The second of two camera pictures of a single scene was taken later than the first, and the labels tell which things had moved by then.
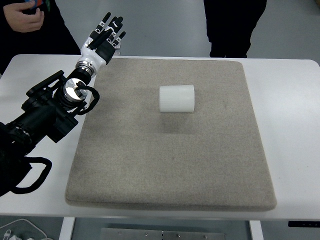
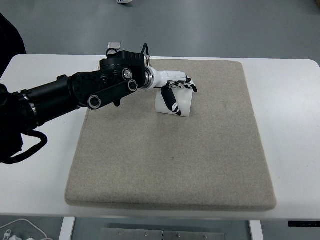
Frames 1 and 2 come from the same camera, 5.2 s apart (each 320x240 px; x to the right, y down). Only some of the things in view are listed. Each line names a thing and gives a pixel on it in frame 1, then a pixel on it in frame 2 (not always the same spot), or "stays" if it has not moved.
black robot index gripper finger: x=95 y=34 to x=176 y=84
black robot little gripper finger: x=118 y=39 to x=195 y=89
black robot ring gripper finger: x=113 y=34 to x=192 y=84
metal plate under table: x=157 y=234 stays
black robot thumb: x=93 y=44 to x=170 y=97
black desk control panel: x=304 y=224 stays
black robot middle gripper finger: x=112 y=26 to x=187 y=86
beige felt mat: x=171 y=135 stays
